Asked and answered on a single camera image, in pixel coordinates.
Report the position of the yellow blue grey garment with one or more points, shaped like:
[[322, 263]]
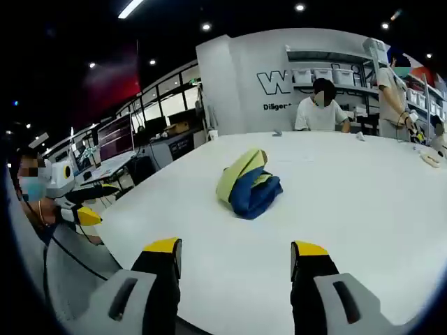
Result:
[[251, 195]]

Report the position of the metal storage shelf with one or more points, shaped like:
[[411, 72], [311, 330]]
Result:
[[352, 57]]

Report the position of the glass window wall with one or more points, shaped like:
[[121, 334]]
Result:
[[171, 94]]

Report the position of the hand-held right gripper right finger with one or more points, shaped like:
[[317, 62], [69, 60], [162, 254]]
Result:
[[328, 289]]

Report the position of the white ceiling light strip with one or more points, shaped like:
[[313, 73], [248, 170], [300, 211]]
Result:
[[131, 8]]

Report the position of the small grey table object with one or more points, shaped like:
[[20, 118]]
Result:
[[277, 133]]

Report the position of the row of white storage bins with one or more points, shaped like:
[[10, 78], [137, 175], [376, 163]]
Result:
[[323, 75]]

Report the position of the person's grey clothing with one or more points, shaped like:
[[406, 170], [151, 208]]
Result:
[[70, 293]]

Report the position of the cardboard box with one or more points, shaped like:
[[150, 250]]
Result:
[[178, 128]]

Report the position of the computer monitor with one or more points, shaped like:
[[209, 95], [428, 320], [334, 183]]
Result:
[[115, 137]]

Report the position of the small white table object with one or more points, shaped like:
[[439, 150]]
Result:
[[360, 137]]

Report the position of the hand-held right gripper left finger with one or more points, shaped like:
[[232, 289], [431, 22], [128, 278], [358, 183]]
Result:
[[139, 289]]

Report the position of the ceiling spotlights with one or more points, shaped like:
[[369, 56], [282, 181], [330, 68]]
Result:
[[299, 7]]

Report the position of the grey cabinet with dark panel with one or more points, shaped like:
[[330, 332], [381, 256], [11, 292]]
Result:
[[167, 150]]

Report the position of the beige tray with items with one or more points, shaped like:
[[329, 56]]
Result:
[[431, 158]]

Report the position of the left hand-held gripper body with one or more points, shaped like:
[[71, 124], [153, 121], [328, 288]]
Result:
[[57, 185]]

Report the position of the white leaning board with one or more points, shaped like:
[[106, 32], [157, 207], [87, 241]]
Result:
[[212, 117]]

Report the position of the person's blue face mask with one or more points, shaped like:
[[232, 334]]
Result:
[[33, 190]]

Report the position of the white office desk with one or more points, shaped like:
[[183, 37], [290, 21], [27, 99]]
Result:
[[108, 167]]

